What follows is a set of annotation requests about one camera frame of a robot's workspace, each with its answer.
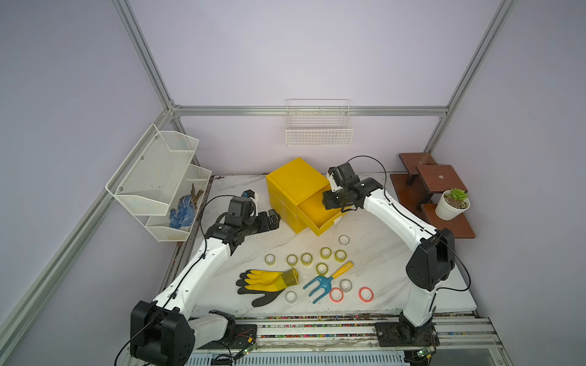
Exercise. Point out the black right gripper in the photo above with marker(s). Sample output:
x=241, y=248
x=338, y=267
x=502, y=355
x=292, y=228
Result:
x=328, y=201

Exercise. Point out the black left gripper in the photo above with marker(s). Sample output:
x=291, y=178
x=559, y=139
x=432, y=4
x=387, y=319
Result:
x=273, y=222

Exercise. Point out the yellow plastic drawer cabinet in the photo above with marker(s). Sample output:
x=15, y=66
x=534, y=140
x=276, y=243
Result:
x=289, y=185

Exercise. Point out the yellow top drawer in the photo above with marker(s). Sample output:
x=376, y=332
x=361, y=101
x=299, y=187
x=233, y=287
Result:
x=313, y=213

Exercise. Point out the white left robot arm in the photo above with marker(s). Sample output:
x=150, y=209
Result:
x=163, y=331

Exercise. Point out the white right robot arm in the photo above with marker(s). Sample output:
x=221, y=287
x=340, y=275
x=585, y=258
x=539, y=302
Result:
x=433, y=251

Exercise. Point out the clear tape roll top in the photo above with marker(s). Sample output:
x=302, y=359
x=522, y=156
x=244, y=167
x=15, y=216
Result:
x=344, y=240

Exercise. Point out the clear tape roll by glove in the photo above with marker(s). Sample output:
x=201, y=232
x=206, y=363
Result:
x=290, y=297

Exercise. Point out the clear tape roll middle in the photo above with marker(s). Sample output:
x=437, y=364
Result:
x=346, y=285

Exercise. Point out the red tape roll left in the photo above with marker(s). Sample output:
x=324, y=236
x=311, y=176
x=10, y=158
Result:
x=336, y=295

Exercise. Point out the red tape roll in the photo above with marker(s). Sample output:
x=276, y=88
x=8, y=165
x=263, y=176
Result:
x=366, y=294
x=336, y=295

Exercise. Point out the red tape roll right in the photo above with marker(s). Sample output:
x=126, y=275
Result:
x=366, y=294

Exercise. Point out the yellow black work glove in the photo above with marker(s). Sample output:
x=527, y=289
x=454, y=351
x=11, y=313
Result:
x=269, y=284

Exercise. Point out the brown wooden step shelf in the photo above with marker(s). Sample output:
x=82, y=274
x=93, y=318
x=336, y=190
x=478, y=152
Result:
x=425, y=181

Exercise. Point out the blue yellow garden fork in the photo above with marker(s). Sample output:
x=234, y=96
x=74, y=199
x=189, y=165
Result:
x=324, y=284

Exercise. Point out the blue glove in shelf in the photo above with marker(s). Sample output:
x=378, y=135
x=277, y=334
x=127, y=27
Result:
x=184, y=215

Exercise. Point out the white potted succulent plant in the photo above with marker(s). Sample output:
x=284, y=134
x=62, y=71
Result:
x=452, y=203

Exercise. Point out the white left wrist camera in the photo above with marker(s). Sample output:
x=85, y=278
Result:
x=251, y=195

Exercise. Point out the white wire wall basket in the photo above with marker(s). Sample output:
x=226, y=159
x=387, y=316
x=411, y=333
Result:
x=318, y=123

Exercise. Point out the white mesh wall shelf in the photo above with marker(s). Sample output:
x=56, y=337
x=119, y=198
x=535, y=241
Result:
x=163, y=172

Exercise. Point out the metal base rail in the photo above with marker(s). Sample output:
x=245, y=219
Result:
x=361, y=339

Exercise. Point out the aluminium frame rail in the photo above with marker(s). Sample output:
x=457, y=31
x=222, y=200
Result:
x=34, y=301

